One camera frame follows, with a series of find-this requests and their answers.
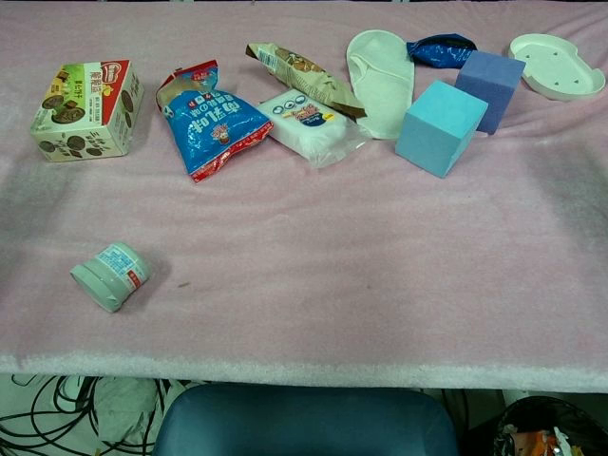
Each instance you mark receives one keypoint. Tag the blue chair back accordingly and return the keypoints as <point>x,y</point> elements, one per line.
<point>304,423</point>

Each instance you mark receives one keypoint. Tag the white tissue pack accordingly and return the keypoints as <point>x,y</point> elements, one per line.
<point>309,126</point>

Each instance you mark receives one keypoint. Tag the white soap dish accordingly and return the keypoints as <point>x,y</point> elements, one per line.
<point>556,64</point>

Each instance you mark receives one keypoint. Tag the white slipper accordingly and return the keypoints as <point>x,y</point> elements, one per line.
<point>380,81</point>

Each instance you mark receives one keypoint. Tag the black trash bin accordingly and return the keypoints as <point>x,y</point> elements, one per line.
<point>551,427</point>

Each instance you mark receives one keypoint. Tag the white plastic bag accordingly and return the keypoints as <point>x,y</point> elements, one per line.
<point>128,408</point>

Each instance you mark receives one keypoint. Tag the dark blue foil pouch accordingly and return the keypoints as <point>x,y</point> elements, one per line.
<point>439,51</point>

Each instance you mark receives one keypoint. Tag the pink fleece table cloth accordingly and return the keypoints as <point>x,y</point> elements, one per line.
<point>304,266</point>

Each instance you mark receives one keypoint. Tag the brown snack bag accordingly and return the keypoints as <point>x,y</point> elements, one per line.
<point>309,76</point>

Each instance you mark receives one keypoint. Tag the pale green cream jar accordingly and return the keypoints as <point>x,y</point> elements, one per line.
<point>111,275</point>

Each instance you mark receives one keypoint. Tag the blue red snack bag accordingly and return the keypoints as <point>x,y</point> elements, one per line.
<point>214,126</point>

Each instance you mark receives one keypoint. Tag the green biscuit box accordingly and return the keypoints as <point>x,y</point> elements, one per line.
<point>81,114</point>

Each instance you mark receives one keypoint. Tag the light blue cube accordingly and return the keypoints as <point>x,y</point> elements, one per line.
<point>439,126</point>

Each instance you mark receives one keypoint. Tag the purple blue cube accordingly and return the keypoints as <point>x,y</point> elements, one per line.
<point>491,85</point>

